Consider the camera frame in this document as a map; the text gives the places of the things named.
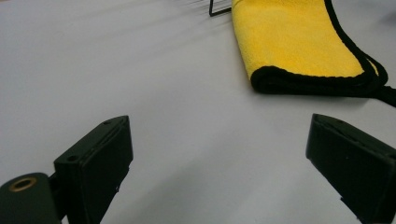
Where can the yellow towel with black trim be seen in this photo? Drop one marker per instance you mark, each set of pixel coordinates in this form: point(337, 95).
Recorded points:
point(295, 37)

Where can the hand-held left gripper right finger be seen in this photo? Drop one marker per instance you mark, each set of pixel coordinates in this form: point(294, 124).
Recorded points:
point(358, 168)

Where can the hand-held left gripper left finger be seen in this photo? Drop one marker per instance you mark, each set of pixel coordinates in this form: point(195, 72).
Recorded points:
point(90, 174)

